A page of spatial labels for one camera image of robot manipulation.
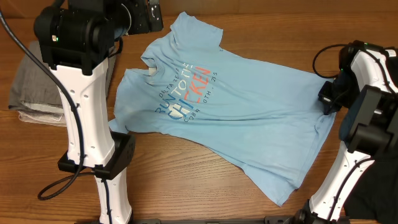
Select light blue printed t-shirt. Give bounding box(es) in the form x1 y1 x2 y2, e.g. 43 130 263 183
109 12 335 205

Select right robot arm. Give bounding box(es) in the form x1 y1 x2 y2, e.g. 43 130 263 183
264 40 397 223

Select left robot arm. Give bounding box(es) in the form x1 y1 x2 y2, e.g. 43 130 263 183
34 1 163 223

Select black garment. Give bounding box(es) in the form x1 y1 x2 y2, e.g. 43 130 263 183
339 42 397 223

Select folded grey trousers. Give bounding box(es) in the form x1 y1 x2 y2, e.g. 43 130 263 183
8 40 118 113

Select folded beige garment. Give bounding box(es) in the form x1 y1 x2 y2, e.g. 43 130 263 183
18 111 67 127

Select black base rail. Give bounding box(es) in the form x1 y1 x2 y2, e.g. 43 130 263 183
129 216 296 224

